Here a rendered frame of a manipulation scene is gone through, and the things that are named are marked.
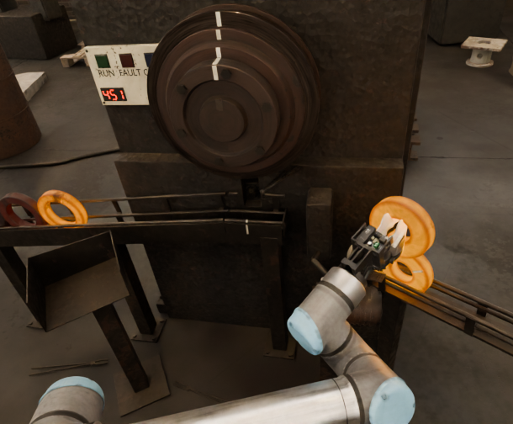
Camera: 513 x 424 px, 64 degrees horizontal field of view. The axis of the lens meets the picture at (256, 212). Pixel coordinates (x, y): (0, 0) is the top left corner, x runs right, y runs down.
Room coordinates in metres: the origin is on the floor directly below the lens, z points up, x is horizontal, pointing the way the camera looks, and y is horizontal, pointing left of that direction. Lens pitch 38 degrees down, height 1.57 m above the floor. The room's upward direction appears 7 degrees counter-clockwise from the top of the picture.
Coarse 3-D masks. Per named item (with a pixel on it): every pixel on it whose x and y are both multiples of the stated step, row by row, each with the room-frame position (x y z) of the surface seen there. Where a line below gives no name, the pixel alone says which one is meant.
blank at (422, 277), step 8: (424, 256) 0.75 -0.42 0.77; (392, 264) 0.79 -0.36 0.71; (408, 264) 0.75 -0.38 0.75; (416, 264) 0.73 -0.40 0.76; (424, 264) 0.73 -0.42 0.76; (384, 272) 0.80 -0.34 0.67; (392, 272) 0.78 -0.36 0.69; (400, 272) 0.79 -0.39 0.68; (416, 272) 0.73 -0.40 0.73; (424, 272) 0.72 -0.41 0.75; (432, 272) 0.72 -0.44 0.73; (400, 280) 0.76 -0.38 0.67; (408, 280) 0.75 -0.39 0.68; (416, 280) 0.73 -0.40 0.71; (424, 280) 0.71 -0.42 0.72; (432, 280) 0.72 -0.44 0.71; (416, 288) 0.72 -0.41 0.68; (424, 288) 0.71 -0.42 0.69
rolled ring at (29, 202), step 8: (0, 200) 1.32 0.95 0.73; (8, 200) 1.31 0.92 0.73; (16, 200) 1.30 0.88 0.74; (24, 200) 1.30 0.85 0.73; (32, 200) 1.31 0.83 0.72; (0, 208) 1.33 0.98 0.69; (8, 208) 1.34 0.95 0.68; (32, 208) 1.28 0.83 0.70; (8, 216) 1.32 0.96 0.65; (16, 216) 1.34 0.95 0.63; (40, 216) 1.28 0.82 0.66; (16, 224) 1.32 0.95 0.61; (24, 224) 1.33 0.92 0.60; (32, 224) 1.33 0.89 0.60; (40, 224) 1.28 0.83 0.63
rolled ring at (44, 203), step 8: (48, 192) 1.28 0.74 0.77; (56, 192) 1.27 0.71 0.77; (64, 192) 1.27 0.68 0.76; (40, 200) 1.27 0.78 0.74; (48, 200) 1.26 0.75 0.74; (56, 200) 1.25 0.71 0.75; (64, 200) 1.24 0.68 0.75; (72, 200) 1.25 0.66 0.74; (40, 208) 1.28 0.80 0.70; (48, 208) 1.29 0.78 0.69; (72, 208) 1.24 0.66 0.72; (80, 208) 1.24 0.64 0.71; (48, 216) 1.27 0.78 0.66; (56, 216) 1.30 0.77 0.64; (80, 216) 1.23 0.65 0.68; (56, 224) 1.27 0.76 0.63
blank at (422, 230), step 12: (384, 204) 0.75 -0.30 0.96; (396, 204) 0.72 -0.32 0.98; (408, 204) 0.71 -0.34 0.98; (372, 216) 0.77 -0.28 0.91; (396, 216) 0.72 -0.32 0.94; (408, 216) 0.70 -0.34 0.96; (420, 216) 0.68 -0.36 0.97; (420, 228) 0.67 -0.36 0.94; (432, 228) 0.67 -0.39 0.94; (408, 240) 0.69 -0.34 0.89; (420, 240) 0.67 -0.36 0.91; (432, 240) 0.67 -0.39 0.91; (408, 252) 0.68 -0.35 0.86; (420, 252) 0.66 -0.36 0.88
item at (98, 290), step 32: (32, 256) 0.99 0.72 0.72; (64, 256) 1.02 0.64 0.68; (96, 256) 1.05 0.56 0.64; (32, 288) 0.88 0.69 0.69; (64, 288) 0.96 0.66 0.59; (96, 288) 0.94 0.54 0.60; (128, 288) 0.89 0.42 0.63; (64, 320) 0.83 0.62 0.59; (128, 352) 0.92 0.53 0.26; (128, 384) 0.94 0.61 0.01; (160, 384) 0.93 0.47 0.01
